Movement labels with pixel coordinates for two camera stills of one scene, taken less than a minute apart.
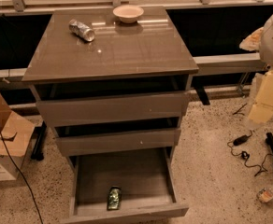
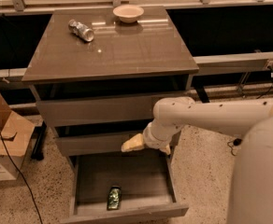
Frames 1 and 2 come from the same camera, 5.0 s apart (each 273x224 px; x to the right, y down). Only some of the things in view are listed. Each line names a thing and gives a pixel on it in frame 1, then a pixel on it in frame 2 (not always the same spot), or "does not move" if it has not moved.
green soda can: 114,198 does not move
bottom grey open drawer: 145,176 does not move
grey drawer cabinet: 113,83 does not move
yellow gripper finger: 252,42 -> 134,143
